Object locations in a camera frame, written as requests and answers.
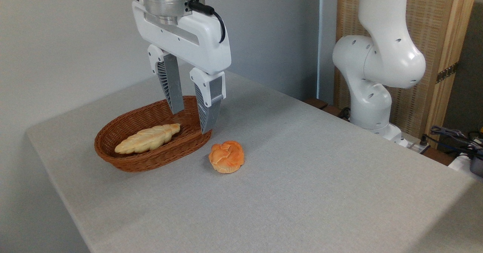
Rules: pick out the brown oval wicker basket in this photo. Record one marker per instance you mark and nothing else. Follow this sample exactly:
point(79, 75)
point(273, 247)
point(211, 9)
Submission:
point(158, 158)

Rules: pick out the white vertical pole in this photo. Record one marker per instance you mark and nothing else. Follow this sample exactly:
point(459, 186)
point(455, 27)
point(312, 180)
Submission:
point(320, 38)

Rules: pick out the dark brown wooden slat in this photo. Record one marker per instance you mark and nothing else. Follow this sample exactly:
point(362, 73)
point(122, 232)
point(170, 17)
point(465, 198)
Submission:
point(319, 103)

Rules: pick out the long pale braided bread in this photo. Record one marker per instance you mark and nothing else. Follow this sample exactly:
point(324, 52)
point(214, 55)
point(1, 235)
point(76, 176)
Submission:
point(147, 139)

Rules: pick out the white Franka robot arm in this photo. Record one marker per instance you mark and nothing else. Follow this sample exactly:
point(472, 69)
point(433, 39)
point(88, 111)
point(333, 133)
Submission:
point(381, 57)

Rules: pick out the wooden woven folding screen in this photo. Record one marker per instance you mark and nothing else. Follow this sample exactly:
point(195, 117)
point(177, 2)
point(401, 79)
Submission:
point(437, 26)

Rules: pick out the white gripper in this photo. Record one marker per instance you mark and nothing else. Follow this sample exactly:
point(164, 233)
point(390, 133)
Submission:
point(196, 38)

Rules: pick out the round orange bread roll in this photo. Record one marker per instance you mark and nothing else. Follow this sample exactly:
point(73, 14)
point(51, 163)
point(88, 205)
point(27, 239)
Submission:
point(226, 157)

